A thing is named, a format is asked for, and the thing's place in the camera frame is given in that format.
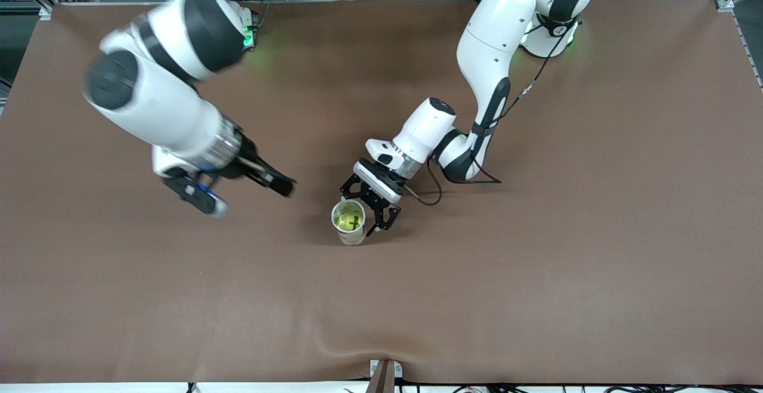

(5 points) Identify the yellow-green tennis ball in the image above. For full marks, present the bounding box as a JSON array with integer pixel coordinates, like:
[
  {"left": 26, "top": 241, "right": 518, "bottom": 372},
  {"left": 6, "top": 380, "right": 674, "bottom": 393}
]
[{"left": 335, "top": 203, "right": 363, "bottom": 230}]

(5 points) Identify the white tennis ball can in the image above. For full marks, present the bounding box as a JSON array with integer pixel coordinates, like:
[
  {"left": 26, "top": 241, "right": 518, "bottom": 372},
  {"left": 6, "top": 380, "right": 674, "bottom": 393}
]
[{"left": 331, "top": 198, "right": 368, "bottom": 247}]

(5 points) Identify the brown table mat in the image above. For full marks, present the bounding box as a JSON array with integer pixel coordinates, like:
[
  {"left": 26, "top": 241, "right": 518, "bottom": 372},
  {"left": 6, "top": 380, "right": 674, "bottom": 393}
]
[{"left": 0, "top": 0, "right": 763, "bottom": 385}]

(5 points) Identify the metal clamp bracket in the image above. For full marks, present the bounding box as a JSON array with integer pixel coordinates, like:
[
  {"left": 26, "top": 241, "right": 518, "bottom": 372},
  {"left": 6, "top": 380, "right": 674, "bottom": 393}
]
[{"left": 370, "top": 359, "right": 404, "bottom": 379}]

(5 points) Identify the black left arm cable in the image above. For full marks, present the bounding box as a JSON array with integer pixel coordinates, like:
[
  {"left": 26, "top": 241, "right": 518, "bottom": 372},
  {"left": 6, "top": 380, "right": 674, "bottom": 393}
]
[{"left": 402, "top": 17, "right": 582, "bottom": 206}]

